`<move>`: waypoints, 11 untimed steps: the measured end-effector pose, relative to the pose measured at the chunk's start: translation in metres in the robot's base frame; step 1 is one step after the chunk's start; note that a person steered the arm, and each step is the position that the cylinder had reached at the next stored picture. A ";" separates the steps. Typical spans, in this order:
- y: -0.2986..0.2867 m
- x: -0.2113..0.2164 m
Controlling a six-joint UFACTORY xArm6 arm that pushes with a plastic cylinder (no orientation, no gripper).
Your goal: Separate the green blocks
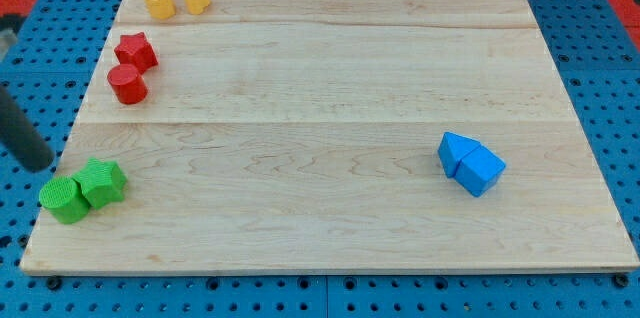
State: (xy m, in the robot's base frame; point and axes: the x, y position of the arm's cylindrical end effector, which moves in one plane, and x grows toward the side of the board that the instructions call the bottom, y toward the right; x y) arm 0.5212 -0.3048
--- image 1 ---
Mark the wooden board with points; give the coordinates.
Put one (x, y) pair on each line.
(300, 137)

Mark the blue triangle block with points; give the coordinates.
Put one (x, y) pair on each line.
(452, 149)

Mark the blue cube block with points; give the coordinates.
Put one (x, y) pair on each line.
(479, 171)

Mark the red cylinder block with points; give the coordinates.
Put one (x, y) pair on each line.
(127, 84)

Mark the red star block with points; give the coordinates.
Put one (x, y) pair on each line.
(135, 49)

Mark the yellow pentagon block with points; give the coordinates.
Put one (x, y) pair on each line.
(160, 9)

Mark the green star block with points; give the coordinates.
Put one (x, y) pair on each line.
(101, 182)

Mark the green cylinder block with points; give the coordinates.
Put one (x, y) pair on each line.
(63, 199)

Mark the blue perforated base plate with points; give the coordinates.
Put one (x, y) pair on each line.
(595, 44)

